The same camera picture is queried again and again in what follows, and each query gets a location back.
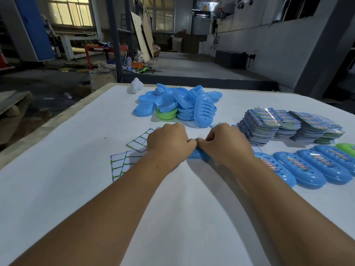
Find brown leaning board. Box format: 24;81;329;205
142;9;155;58

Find wide window with grid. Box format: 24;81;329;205
138;0;176;33

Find fanned backing sheets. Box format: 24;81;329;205
126;126;161;153

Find glossy sticker sheets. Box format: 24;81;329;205
209;122;236;129

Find thick dark steel post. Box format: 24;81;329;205
106;0;124;83

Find black box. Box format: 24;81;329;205
215;50;248;69

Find grey slanted pillar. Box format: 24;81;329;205
294;0;355;100

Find person's left forearm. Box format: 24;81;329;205
8;152;170;266

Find person's left hand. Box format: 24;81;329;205
146;122;197;175

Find small white plastic figure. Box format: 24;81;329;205
130;78;144;95

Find red metal table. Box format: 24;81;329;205
84;44;129;70

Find thin dark steel post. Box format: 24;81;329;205
124;0;135;60

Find large bright window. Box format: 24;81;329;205
47;0;94;27

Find silver machine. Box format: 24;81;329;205
192;1;218;36

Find person's right hand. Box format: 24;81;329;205
195;123;256;171

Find pale leaning plywood board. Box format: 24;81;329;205
131;11;151;63

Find blue and white machine cabinet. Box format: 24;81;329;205
12;0;55;62

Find stacks of colourful sticker sheets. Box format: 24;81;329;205
237;108;345;146

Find person's right forearm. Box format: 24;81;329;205
236;152;355;266

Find pale wooden crate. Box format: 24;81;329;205
88;69;117;92

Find wooden pallet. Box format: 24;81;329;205
0;91;33;117

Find white metal workbench frame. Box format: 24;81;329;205
54;31;105;61

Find pile of blue soap dishes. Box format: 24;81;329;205
133;83;223;128

